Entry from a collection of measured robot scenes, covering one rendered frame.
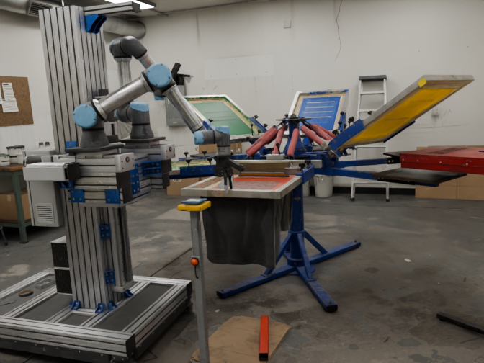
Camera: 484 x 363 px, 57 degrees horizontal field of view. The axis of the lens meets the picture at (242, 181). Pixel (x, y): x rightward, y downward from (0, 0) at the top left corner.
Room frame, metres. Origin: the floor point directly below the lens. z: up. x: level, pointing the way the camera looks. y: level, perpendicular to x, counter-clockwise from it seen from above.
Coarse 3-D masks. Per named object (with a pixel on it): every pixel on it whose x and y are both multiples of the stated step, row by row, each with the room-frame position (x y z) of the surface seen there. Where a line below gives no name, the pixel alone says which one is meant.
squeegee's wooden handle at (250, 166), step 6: (240, 162) 2.97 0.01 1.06; (246, 162) 2.96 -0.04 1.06; (252, 162) 2.94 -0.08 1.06; (258, 162) 2.93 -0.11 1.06; (264, 162) 2.91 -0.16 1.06; (270, 162) 2.90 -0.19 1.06; (276, 162) 2.89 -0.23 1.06; (282, 162) 2.87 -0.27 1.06; (288, 162) 2.86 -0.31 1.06; (246, 168) 2.95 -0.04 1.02; (252, 168) 2.94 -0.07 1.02; (258, 168) 2.92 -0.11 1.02; (264, 168) 2.91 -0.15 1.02; (270, 168) 2.89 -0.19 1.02; (276, 168) 2.88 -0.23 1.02; (282, 168) 2.87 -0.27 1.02
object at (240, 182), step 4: (240, 176) 3.01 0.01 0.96; (244, 176) 3.00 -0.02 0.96; (248, 176) 2.99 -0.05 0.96; (252, 176) 2.99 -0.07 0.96; (236, 180) 2.87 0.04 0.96; (240, 180) 2.86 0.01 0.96; (244, 180) 2.85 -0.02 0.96; (248, 180) 2.85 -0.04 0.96; (252, 180) 2.84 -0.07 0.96; (256, 180) 2.83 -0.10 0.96; (236, 184) 2.71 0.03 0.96; (240, 184) 2.70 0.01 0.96; (244, 184) 2.70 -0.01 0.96; (248, 184) 2.69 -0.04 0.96; (212, 188) 2.63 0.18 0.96; (216, 188) 2.62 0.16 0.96; (220, 188) 2.61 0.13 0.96; (228, 188) 2.60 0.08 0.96; (236, 188) 2.59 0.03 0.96; (240, 188) 2.58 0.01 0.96
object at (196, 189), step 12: (204, 180) 2.72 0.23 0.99; (216, 180) 2.83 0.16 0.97; (300, 180) 2.67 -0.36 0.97; (192, 192) 2.44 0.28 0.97; (204, 192) 2.41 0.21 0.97; (216, 192) 2.38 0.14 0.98; (228, 192) 2.36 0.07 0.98; (240, 192) 2.33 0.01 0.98; (252, 192) 2.31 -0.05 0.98; (264, 192) 2.28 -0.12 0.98; (276, 192) 2.26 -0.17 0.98
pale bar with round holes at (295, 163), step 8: (240, 160) 3.24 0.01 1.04; (248, 160) 3.22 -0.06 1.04; (256, 160) 3.19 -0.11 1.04; (264, 160) 3.17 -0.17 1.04; (272, 160) 3.15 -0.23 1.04; (280, 160) 3.13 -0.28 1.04; (288, 160) 3.11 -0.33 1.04; (296, 160) 3.09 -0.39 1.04; (304, 160) 3.06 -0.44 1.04; (312, 160) 3.04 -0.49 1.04; (320, 160) 3.02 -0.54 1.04
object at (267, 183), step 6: (264, 180) 2.82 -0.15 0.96; (270, 180) 2.81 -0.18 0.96; (276, 180) 2.80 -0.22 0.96; (282, 180) 2.78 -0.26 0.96; (288, 180) 2.77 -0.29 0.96; (252, 186) 2.63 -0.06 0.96; (258, 186) 2.62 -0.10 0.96; (264, 186) 2.61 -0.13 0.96; (270, 186) 2.60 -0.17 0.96; (276, 186) 2.60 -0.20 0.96
